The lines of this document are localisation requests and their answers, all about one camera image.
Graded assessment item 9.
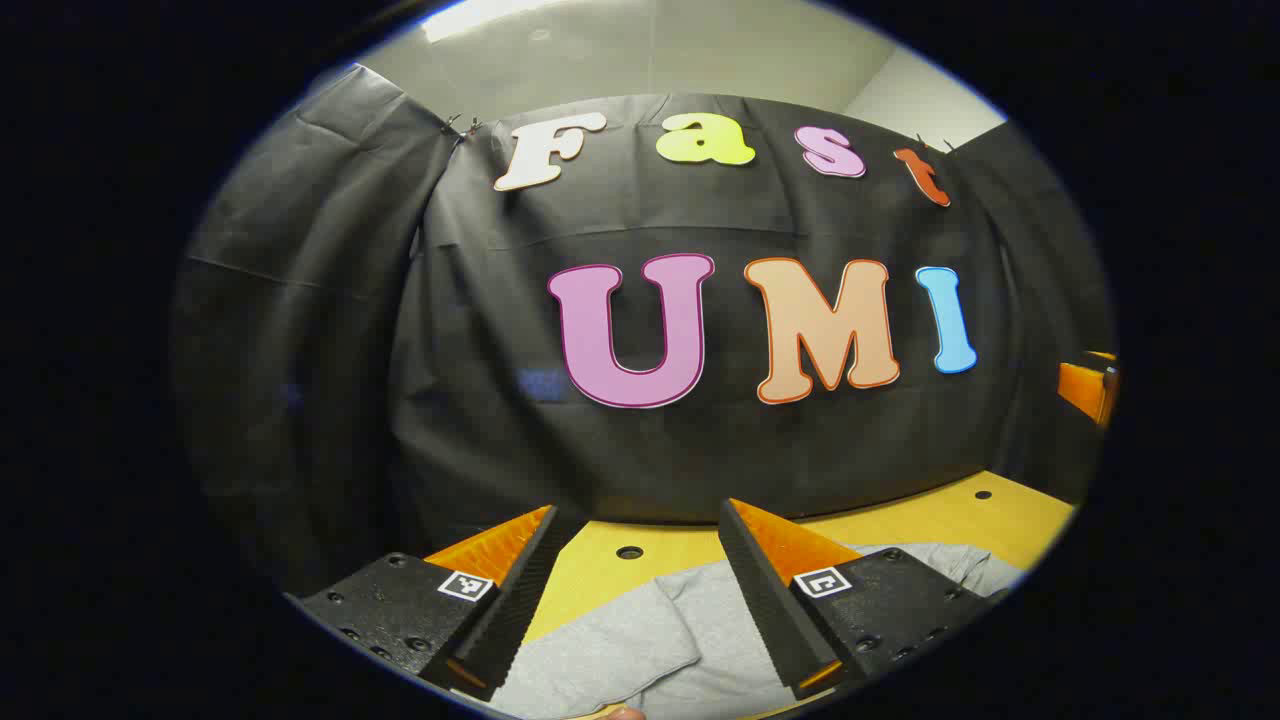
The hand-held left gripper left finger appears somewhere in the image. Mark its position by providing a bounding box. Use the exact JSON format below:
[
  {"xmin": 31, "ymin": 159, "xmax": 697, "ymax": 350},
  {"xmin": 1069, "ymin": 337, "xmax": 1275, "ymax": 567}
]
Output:
[{"xmin": 285, "ymin": 505, "xmax": 591, "ymax": 702}]

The black backdrop cloth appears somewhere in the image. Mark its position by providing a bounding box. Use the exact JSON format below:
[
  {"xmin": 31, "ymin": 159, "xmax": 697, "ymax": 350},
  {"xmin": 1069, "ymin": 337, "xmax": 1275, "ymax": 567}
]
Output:
[{"xmin": 170, "ymin": 65, "xmax": 1116, "ymax": 601}]

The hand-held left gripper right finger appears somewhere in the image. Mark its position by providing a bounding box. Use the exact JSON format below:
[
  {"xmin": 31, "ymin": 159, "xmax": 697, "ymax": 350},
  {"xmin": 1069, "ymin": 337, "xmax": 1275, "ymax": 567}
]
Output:
[{"xmin": 718, "ymin": 498, "xmax": 1002, "ymax": 701}]

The grey zip-neck sweatshirt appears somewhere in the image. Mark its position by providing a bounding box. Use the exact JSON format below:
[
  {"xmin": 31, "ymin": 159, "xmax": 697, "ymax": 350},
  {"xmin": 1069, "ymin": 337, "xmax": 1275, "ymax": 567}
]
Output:
[{"xmin": 490, "ymin": 543, "xmax": 1027, "ymax": 720}]

